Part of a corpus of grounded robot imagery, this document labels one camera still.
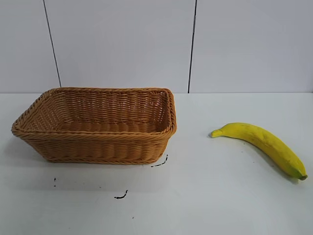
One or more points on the brown woven wicker basket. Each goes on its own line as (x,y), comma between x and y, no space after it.
(97,147)

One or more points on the yellow banana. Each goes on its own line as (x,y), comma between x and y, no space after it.
(266,143)

